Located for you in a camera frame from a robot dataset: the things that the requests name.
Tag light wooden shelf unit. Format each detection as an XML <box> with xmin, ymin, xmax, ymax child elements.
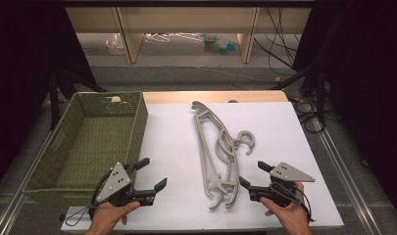
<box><xmin>64</xmin><ymin>6</ymin><xmax>313</xmax><ymax>65</ymax></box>

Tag black metal stand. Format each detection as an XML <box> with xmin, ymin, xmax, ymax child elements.
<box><xmin>48</xmin><ymin>68</ymin><xmax>107</xmax><ymax>131</ymax></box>
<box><xmin>270</xmin><ymin>58</ymin><xmax>327</xmax><ymax>126</ymax></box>

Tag dark curtain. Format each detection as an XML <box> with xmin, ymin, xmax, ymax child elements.
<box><xmin>0</xmin><ymin>0</ymin><xmax>97</xmax><ymax>197</ymax></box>
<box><xmin>292</xmin><ymin>0</ymin><xmax>397</xmax><ymax>223</ymax></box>

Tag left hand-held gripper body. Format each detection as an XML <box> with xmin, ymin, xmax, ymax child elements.
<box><xmin>90</xmin><ymin>162</ymin><xmax>156</xmax><ymax>209</ymax></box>

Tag clear plastic bag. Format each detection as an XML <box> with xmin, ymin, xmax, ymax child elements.
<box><xmin>105</xmin><ymin>33</ymin><xmax>125</xmax><ymax>56</ymax></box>

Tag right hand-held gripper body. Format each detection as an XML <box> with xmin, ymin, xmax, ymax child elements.
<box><xmin>248</xmin><ymin>162</ymin><xmax>317</xmax><ymax>209</ymax></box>

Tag coiled black floor cables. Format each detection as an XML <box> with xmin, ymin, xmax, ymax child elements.
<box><xmin>290</xmin><ymin>97</ymin><xmax>328</xmax><ymax>134</ymax></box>

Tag hanging black cables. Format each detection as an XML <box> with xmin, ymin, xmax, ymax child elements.
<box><xmin>253</xmin><ymin>7</ymin><xmax>302</xmax><ymax>70</ymax></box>

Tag person's right hand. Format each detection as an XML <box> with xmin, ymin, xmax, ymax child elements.
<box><xmin>259</xmin><ymin>181</ymin><xmax>313</xmax><ymax>233</ymax></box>

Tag right hand-held gripper black cable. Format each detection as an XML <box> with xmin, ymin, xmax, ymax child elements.
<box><xmin>270</xmin><ymin>181</ymin><xmax>316</xmax><ymax>223</ymax></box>

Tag thin white floor cable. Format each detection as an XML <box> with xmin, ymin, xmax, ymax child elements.
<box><xmin>192</xmin><ymin>66</ymin><xmax>275</xmax><ymax>83</ymax></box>

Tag green woven basket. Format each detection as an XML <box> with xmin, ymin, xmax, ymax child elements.
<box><xmin>22</xmin><ymin>91</ymin><xmax>149</xmax><ymax>208</ymax></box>

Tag white table sheet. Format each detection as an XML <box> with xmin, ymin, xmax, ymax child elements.
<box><xmin>60</xmin><ymin>101</ymin><xmax>345</xmax><ymax>233</ymax></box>

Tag person's left hand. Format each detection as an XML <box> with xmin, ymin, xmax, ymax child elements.
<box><xmin>87</xmin><ymin>200</ymin><xmax>141</xmax><ymax>231</ymax></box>

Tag colourful plastic toys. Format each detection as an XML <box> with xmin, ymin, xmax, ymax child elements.
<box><xmin>202</xmin><ymin>33</ymin><xmax>241</xmax><ymax>56</ymax></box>

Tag white wire hangers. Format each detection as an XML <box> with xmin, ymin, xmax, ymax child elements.
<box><xmin>144</xmin><ymin>31</ymin><xmax>205</xmax><ymax>44</ymax></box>

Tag left hand-held gripper black cord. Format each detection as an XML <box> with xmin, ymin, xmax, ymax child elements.
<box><xmin>64</xmin><ymin>172</ymin><xmax>111</xmax><ymax>227</ymax></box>

